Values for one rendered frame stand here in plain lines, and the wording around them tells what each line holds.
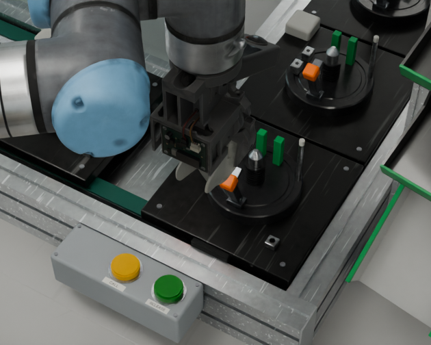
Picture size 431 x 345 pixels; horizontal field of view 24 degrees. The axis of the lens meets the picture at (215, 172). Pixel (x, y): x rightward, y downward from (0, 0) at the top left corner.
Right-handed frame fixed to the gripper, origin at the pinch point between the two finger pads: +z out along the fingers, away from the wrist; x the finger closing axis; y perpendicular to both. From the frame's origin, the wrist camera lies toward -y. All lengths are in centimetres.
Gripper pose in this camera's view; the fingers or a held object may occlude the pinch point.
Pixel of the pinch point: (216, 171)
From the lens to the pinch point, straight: 112.6
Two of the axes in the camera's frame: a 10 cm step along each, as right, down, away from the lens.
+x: 8.6, 3.9, -3.3
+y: -5.1, 6.6, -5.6
